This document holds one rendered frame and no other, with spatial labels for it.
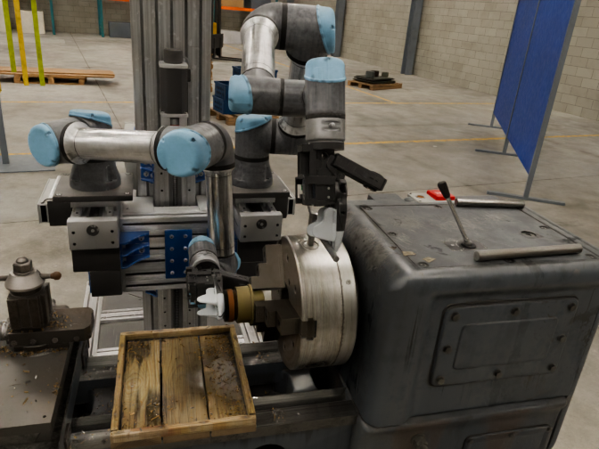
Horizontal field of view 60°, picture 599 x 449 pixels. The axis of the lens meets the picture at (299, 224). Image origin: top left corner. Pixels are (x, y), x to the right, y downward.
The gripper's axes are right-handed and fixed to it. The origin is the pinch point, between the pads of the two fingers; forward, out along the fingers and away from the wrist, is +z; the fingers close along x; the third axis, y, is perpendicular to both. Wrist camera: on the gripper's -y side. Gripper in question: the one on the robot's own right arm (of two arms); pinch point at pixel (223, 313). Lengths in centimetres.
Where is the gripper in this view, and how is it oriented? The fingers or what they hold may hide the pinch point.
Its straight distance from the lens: 118.8
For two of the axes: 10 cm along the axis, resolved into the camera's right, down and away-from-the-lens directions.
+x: 0.8, -9.2, -3.9
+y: -9.7, 0.3, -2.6
